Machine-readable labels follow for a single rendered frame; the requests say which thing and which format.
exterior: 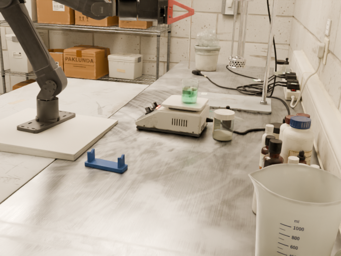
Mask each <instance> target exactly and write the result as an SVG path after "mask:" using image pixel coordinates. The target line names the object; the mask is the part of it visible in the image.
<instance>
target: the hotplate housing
mask: <svg viewBox="0 0 341 256"><path fill-rule="evenodd" d="M209 111H210V106H209V105H208V104H206V105H205V106H204V107H203V109H202V110H201V111H193V110H185V109H176V108H168V107H163V106H162V107H160V108H159V109H158V110H157V111H154V112H152V113H150V114H148V115H146V116H143V117H141V118H139V119H137V120H136V122H135V124H136V128H137V129H144V130H151V131H159V132H166V133H173V134H181V135H188V136H196V137H199V136H200V134H201V133H202V131H203V130H204V128H205V127H206V126H207V124H208V122H213V119H211V118H209Z"/></svg>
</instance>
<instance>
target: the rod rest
mask: <svg viewBox="0 0 341 256"><path fill-rule="evenodd" d="M85 166H87V167H92V168H97V169H102V170H107V171H112V172H117V173H123V172H124V171H125V170H126V169H127V168H128V164H125V155H124V154H122V155H121V157H118V162H113V161H108V160H104V159H99V158H95V149H94V148H92V150H91V152H90V151H88V152H87V161H85Z"/></svg>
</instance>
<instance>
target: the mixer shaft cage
mask: <svg viewBox="0 0 341 256"><path fill-rule="evenodd" d="M245 3H246V1H242V5H241V18H240V29H239V36H238V47H237V56H233V44H234V32H235V21H236V10H237V1H235V10H234V22H233V33H232V45H231V56H230V57H229V58H228V59H229V67H230V68H236V69H243V68H245V67H246V61H247V58H245V57H244V51H245V41H246V30H247V20H248V9H249V1H247V9H246V20H245V31H244V41H243V52H242V57H241V47H242V36H243V25H244V14H245Z"/></svg>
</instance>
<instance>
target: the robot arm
mask: <svg viewBox="0 0 341 256"><path fill-rule="evenodd" d="M52 1H55V2H57V3H60V4H62V5H65V6H67V7H69V8H72V9H73V10H76V11H78V12H80V13H82V15H85V16H87V17H90V18H92V19H95V20H102V19H105V18H107V17H109V16H118V17H119V20H128V21H137V19H138V21H157V23H158V24H172V23H174V22H177V21H179V20H181V19H184V18H187V17H189V16H192V15H194V9H193V8H191V7H188V6H186V5H184V4H182V3H179V2H177V1H175V0H116V2H115V0H110V2H109V1H108V0H52ZM25 3H26V0H0V13H1V14H2V16H3V18H4V19H5V21H6V22H7V23H8V24H9V26H10V28H11V29H12V31H13V33H14V34H15V36H16V38H17V40H18V42H19V43H20V45H21V47H22V49H23V51H24V52H25V54H26V56H27V58H28V60H29V62H30V64H31V66H32V69H33V72H34V74H35V75H36V77H37V78H35V80H36V82H37V84H38V85H39V87H40V89H41V90H40V92H39V93H38V95H37V98H36V102H37V115H36V118H35V119H33V120H30V121H28V122H25V123H22V124H20V125H17V130H18V131H23V132H28V133H33V134H38V133H40V132H43V131H45V130H47V129H49V128H51V127H54V126H56V125H58V124H61V123H63V122H65V121H67V120H70V119H72V118H74V117H76V114H75V113H73V112H67V111H61V110H59V98H58V97H56V96H57V95H59V94H60V93H61V92H62V91H63V90H64V89H65V88H66V87H67V77H66V75H65V73H64V72H63V70H62V68H61V66H59V67H58V66H57V64H56V62H55V60H54V59H53V58H52V57H51V55H50V53H49V51H48V50H47V48H46V46H45V44H44V42H43V40H42V39H41V37H40V35H39V33H38V31H37V29H36V27H35V26H34V24H33V22H32V20H31V18H30V16H29V12H28V10H27V8H26V6H25ZM173 5H176V6H178V7H181V8H183V9H185V10H187V11H189V12H188V13H186V14H183V15H180V16H177V17H174V18H173ZM164 12H165V15H164Z"/></svg>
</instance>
